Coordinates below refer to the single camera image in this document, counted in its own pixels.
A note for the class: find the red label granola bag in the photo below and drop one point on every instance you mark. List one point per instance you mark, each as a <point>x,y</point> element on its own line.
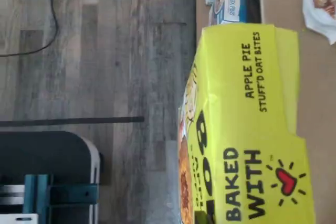
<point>320,1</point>

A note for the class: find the black metal base bar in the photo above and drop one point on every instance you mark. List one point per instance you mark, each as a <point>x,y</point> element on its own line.
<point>73,121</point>

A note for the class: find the blue food box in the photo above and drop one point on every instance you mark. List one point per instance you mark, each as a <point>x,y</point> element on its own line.
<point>232,1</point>

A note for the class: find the teal metal frame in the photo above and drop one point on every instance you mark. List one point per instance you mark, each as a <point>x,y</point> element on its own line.
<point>65,193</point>

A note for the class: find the green Bobo's apple pie box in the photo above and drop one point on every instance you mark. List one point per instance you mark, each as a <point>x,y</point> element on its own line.
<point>236,103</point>

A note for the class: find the black and white chair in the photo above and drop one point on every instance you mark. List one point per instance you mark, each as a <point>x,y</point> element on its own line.
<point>47,153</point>

